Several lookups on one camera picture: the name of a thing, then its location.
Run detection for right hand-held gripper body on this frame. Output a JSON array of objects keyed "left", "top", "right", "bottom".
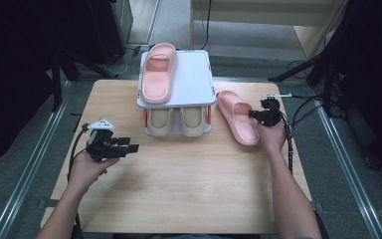
[{"left": 258, "top": 93, "right": 293, "bottom": 128}]

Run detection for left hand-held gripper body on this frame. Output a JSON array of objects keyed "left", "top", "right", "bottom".
[{"left": 86, "top": 119, "right": 128, "bottom": 163}]

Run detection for pink slipper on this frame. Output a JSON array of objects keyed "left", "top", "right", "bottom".
[
  {"left": 216, "top": 90, "right": 262, "bottom": 147},
  {"left": 140, "top": 42, "right": 179, "bottom": 105}
]

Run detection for cream clog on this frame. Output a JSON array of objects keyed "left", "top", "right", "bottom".
[
  {"left": 146, "top": 107, "right": 175, "bottom": 137},
  {"left": 178, "top": 106, "right": 207, "bottom": 138}
]

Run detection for white two-tier shoe rack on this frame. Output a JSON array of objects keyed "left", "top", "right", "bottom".
[{"left": 136, "top": 49, "right": 217, "bottom": 137}]

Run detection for person's right hand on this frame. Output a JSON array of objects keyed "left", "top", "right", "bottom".
[{"left": 256, "top": 119, "right": 288, "bottom": 154}]

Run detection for person's left hand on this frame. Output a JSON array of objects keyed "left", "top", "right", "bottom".
[{"left": 67, "top": 151, "right": 120, "bottom": 194}]

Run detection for black metal stand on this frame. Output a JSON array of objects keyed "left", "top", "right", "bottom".
[{"left": 50, "top": 46, "right": 117, "bottom": 113}]

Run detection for black tripod stand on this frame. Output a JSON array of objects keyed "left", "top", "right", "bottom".
[{"left": 268, "top": 0, "right": 357, "bottom": 118}]

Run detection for wooden panel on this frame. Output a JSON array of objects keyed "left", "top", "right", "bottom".
[{"left": 292, "top": 0, "right": 350, "bottom": 60}]

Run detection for dark cabinet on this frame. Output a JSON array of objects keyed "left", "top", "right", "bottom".
[{"left": 88, "top": 0, "right": 134, "bottom": 66}]

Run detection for left hand-held gripper cable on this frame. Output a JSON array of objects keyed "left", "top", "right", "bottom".
[{"left": 67, "top": 122, "right": 92, "bottom": 239}]

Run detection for black floor cables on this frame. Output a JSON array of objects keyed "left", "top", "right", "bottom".
[{"left": 280, "top": 59, "right": 327, "bottom": 131}]

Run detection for metal floor rail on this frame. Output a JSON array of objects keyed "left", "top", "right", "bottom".
[
  {"left": 0, "top": 81, "right": 73, "bottom": 239},
  {"left": 311, "top": 96, "right": 382, "bottom": 239}
]

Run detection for white floor cable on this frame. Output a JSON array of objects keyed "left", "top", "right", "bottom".
[{"left": 103, "top": 46, "right": 138, "bottom": 77}]

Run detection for black hanging cable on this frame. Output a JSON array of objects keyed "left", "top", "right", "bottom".
[{"left": 200, "top": 0, "right": 214, "bottom": 52}]

